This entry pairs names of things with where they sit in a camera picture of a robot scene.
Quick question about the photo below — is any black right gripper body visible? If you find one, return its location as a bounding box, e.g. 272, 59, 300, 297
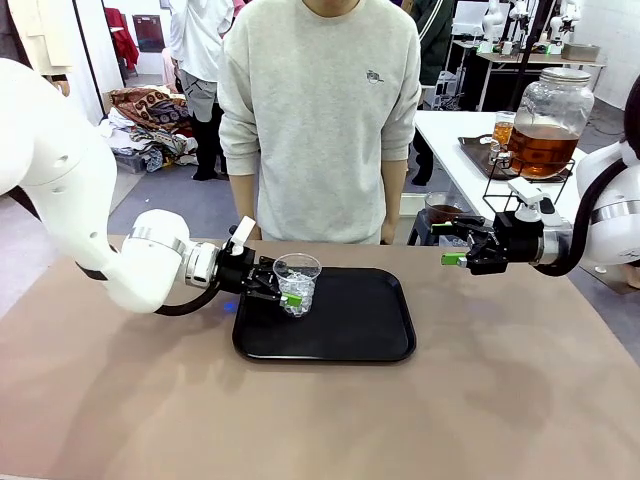
492, 212, 546, 275

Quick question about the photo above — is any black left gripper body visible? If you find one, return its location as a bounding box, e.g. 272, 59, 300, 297
217, 248, 263, 296

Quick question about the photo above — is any short clear cup with ice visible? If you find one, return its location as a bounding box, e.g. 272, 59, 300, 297
273, 253, 322, 319

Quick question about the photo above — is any person's right forearm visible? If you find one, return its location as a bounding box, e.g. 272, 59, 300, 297
228, 172, 262, 229

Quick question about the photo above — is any glass pitcher with dark drink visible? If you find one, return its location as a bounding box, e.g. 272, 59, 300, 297
424, 192, 466, 224

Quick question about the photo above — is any clear cup of tea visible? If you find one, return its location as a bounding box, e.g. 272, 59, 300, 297
491, 110, 516, 151

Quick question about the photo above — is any black stool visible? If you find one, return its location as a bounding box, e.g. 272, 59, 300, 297
407, 207, 451, 246

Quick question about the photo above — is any white box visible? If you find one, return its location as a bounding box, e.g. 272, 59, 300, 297
399, 192, 429, 216

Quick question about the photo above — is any black plastic serving tray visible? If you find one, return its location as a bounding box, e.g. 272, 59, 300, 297
232, 267, 417, 364

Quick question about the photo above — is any dark metal tray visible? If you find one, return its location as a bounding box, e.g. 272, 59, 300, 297
457, 133, 521, 181

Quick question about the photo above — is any white side table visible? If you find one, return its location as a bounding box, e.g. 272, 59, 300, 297
413, 109, 640, 224

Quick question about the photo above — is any glass tea dispenser jar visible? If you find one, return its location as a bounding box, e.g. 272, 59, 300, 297
492, 67, 596, 180

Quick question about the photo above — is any person in grey sweatshirt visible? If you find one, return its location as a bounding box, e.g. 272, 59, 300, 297
218, 0, 422, 245

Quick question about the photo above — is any wooden workbench with robots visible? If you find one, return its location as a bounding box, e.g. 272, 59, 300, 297
447, 37, 609, 112

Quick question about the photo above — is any patterned fabric pile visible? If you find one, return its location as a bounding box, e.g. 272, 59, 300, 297
102, 85, 199, 174

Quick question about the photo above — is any thick black pole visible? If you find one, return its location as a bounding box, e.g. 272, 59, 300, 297
504, 0, 542, 114

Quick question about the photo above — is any bystander in dark jacket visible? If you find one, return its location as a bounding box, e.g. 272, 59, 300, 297
407, 0, 457, 187

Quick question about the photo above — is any grey metal box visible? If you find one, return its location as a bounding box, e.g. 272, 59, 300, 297
562, 42, 601, 62

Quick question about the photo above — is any bystander in white shirt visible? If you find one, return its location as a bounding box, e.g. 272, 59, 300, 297
167, 0, 236, 181

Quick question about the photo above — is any thin black stand pole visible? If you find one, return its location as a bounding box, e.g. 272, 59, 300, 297
72, 0, 109, 119

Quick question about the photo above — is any dark framed screen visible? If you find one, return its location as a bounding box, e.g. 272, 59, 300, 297
132, 14, 165, 54

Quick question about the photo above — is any red garment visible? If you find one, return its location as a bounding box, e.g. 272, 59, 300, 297
103, 7, 140, 71

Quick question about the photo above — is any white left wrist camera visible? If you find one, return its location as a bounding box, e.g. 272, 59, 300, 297
227, 215, 257, 256

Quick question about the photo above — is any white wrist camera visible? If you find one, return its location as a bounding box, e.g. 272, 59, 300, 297
507, 178, 556, 224
227, 215, 257, 256

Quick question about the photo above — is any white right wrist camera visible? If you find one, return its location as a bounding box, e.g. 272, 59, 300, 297
507, 178, 556, 224

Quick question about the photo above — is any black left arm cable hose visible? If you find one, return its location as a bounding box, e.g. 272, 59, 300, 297
9, 184, 224, 317

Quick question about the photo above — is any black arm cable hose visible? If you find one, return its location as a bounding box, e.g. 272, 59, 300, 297
9, 184, 224, 317
533, 159, 632, 279

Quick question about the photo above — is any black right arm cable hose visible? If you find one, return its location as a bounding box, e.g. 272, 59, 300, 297
533, 159, 632, 279

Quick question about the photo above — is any black wire jar stand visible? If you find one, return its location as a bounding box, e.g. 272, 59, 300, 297
482, 159, 576, 216

